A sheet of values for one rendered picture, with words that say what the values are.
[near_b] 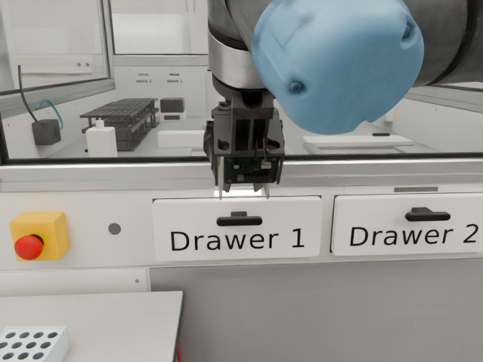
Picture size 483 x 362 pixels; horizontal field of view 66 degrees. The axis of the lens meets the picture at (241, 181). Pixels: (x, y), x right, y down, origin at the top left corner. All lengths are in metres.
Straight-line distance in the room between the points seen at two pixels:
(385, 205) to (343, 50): 0.54
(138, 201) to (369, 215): 0.40
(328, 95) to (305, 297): 0.60
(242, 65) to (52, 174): 0.45
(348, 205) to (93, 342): 0.46
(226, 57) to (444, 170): 0.52
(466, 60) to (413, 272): 0.59
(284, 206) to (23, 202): 0.44
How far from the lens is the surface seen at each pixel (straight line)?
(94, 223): 0.70
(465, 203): 0.76
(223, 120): 0.40
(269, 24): 0.20
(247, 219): 0.60
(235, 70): 0.32
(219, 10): 0.30
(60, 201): 0.70
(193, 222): 0.64
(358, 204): 0.67
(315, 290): 0.75
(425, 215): 0.69
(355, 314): 0.81
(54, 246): 0.68
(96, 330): 0.65
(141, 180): 0.65
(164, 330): 0.63
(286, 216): 0.65
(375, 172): 0.69
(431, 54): 0.24
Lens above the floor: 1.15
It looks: 18 degrees down
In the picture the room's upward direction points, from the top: straight up
